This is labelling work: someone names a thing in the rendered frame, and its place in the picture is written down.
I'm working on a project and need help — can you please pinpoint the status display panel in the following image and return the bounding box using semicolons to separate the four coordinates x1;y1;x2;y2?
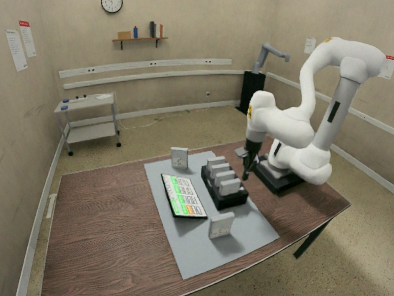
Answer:
161;174;208;219

